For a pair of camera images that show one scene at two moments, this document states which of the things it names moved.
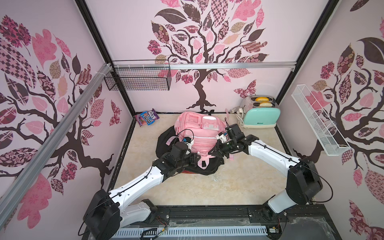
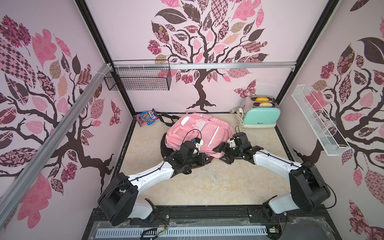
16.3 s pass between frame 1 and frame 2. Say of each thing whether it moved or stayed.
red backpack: moved
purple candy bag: stayed
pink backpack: stayed
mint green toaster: stayed
